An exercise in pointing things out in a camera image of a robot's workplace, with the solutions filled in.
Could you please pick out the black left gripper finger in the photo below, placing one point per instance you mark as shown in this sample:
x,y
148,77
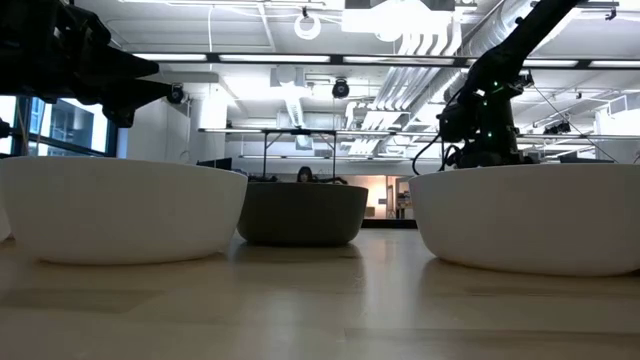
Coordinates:
x,y
130,97
130,64

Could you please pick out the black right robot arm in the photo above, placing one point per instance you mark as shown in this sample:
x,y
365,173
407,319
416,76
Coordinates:
x,y
500,55

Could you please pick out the black computer monitor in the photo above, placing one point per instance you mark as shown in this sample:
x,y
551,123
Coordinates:
x,y
215,163

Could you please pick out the long ceiling light bar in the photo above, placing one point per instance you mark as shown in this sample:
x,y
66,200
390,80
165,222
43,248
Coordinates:
x,y
275,58

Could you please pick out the person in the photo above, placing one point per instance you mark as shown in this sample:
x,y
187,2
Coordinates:
x,y
305,175

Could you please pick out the dark gray ceramic bowl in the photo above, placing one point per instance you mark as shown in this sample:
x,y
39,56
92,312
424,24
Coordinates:
x,y
302,215

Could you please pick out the black ceiling camera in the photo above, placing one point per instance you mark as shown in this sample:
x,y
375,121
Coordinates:
x,y
175,94
340,88

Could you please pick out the window with black frame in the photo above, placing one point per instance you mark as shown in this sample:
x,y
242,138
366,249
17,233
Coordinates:
x,y
70,125

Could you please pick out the silver ventilation duct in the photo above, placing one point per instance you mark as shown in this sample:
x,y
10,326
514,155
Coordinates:
x,y
495,30

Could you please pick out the black aluminium table frame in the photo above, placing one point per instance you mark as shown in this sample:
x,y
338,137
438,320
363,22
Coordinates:
x,y
390,223

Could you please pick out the black rig stand frame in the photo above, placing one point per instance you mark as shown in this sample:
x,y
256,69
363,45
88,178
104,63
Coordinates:
x,y
300,132

